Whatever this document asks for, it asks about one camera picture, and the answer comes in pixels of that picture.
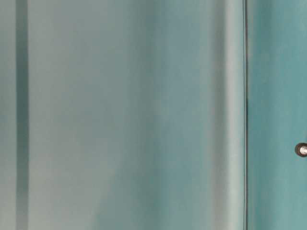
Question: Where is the black USB cable with plug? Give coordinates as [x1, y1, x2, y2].
[295, 142, 307, 158]

